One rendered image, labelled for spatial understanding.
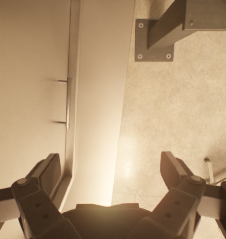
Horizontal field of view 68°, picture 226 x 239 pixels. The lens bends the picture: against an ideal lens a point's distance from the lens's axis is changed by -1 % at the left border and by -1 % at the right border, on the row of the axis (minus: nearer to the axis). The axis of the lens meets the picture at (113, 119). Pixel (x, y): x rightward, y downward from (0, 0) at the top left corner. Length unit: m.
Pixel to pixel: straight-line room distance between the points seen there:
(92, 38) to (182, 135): 1.22
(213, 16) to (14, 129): 0.53
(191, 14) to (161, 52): 0.92
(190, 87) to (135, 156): 0.76
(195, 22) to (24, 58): 0.42
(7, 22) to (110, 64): 0.38
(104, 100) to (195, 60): 1.07
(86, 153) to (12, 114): 0.43
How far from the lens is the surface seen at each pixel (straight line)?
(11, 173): 0.33
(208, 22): 0.56
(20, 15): 0.33
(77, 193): 0.79
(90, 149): 0.67
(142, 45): 1.42
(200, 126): 1.65
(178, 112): 1.54
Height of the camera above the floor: 1.40
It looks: 75 degrees down
